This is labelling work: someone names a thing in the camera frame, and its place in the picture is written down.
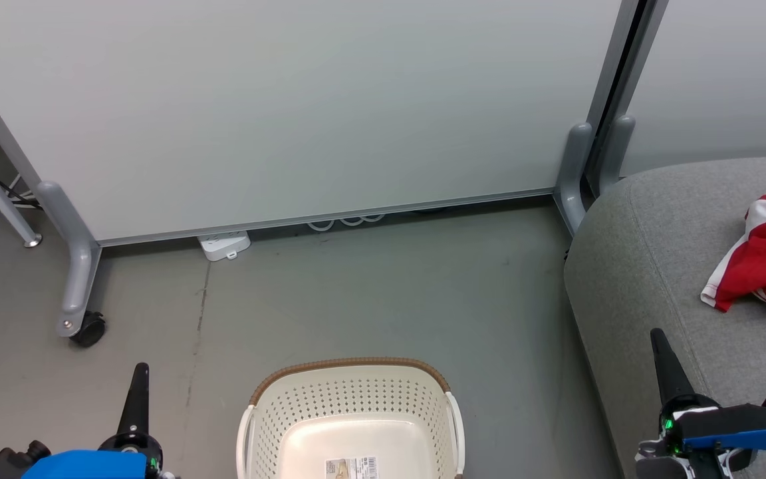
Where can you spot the large white partition panel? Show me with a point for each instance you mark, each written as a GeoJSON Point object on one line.
{"type": "Point", "coordinates": [276, 106]}

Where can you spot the grey partition foot with caster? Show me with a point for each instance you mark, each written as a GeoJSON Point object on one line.
{"type": "Point", "coordinates": [77, 259]}

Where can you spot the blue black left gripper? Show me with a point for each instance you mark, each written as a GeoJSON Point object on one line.
{"type": "Point", "coordinates": [84, 466]}

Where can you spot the grey fabric sofa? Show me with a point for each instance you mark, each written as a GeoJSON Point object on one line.
{"type": "Point", "coordinates": [662, 266]}

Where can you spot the white barcode sticker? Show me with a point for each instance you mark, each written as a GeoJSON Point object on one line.
{"type": "Point", "coordinates": [351, 468]}

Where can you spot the narrow white partition panel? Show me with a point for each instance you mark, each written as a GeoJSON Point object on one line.
{"type": "Point", "coordinates": [729, 73]}

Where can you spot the white power strip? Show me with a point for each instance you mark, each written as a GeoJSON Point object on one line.
{"type": "Point", "coordinates": [225, 245]}

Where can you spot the cream perforated laundry basket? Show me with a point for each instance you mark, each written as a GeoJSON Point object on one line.
{"type": "Point", "coordinates": [350, 412]}

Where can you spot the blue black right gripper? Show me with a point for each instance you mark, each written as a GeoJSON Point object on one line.
{"type": "Point", "coordinates": [722, 429]}

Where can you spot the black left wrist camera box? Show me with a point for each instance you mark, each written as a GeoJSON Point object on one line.
{"type": "Point", "coordinates": [7, 462]}

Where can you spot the black caster wheel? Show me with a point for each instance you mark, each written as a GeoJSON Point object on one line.
{"type": "Point", "coordinates": [90, 330]}

